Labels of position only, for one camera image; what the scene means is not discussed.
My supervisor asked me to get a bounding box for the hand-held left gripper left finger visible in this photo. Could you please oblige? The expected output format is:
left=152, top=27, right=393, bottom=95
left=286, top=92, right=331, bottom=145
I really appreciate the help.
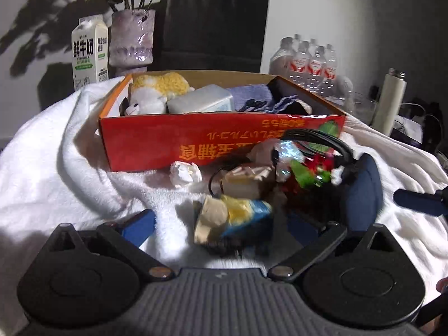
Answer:
left=46, top=209, right=176, bottom=281

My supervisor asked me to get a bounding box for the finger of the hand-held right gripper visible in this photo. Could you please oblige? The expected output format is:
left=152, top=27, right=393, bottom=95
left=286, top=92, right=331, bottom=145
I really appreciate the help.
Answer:
left=393, top=187, right=448, bottom=218

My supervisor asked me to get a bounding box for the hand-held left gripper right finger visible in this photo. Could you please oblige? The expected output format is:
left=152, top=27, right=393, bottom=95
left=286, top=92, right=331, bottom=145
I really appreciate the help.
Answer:
left=267, top=213, right=397, bottom=282

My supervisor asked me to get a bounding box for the navy blue pouch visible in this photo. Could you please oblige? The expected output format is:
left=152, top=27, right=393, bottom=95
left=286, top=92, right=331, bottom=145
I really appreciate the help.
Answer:
left=342, top=153, right=384, bottom=232

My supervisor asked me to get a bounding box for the yellow blue snack packet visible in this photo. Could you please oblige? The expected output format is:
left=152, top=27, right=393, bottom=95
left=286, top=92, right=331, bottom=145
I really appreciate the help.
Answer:
left=193, top=195, right=274, bottom=250

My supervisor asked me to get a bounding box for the white tissue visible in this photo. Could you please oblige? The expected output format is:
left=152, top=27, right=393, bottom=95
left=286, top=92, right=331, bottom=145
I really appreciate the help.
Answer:
left=170, top=160, right=203, bottom=188

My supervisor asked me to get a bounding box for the brown paper packet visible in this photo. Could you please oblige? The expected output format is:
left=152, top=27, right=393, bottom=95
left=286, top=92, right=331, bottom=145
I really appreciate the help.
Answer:
left=219, top=165, right=278, bottom=199

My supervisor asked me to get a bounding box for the thin black cable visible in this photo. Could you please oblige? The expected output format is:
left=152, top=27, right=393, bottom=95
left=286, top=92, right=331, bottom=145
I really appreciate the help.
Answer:
left=209, top=163, right=246, bottom=197

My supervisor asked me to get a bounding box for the red cardboard box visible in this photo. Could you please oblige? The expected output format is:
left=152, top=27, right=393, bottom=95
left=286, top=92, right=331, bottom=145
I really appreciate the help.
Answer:
left=96, top=70, right=348, bottom=173

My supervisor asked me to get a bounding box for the pink paper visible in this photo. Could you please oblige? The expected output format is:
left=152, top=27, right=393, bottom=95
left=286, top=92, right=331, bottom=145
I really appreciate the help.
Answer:
left=245, top=139, right=281, bottom=169

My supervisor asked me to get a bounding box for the white thermos bottle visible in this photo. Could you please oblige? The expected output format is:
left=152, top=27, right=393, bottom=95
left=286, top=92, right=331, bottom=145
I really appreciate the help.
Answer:
left=370, top=68, right=407, bottom=137

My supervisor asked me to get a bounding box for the clear glass jar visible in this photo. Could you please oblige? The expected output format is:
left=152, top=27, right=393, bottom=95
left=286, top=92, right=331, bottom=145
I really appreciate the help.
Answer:
left=345, top=91, right=378, bottom=124

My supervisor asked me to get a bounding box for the white fluffy blanket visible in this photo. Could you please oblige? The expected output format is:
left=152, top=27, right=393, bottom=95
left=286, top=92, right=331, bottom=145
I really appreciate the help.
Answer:
left=0, top=76, right=448, bottom=336

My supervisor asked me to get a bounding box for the dark striped sock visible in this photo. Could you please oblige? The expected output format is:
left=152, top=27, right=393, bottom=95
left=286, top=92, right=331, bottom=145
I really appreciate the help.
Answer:
left=241, top=94, right=314, bottom=115

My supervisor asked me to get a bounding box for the yellow white plush toy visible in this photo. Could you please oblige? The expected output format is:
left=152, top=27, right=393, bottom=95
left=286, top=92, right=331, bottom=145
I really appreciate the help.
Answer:
left=124, top=72, right=195, bottom=116

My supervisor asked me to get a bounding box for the white rectangular box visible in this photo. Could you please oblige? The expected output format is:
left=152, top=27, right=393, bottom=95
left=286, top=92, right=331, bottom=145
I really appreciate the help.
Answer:
left=167, top=84, right=236, bottom=115

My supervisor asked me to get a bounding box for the purple knitted cloth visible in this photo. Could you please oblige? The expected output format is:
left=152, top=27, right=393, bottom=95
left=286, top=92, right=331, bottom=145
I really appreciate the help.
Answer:
left=227, top=84, right=277, bottom=112

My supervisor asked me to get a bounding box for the pack of water bottles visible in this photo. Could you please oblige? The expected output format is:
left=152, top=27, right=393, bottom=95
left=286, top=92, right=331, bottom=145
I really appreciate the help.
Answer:
left=269, top=34, right=355, bottom=99

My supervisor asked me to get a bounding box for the white green milk carton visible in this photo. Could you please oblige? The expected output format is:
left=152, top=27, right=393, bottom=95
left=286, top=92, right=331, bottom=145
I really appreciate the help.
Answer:
left=71, top=14, right=109, bottom=92

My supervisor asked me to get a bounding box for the purple glazed vase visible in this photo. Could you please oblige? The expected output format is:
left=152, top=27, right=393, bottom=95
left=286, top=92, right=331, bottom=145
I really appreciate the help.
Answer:
left=108, top=8, right=156, bottom=78

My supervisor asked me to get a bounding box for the black paper bag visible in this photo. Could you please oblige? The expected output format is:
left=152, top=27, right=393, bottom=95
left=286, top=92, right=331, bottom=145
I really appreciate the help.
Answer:
left=160, top=0, right=271, bottom=75

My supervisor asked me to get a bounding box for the white cable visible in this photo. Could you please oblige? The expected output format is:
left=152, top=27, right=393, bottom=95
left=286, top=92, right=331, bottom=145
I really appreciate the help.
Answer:
left=397, top=102, right=443, bottom=128

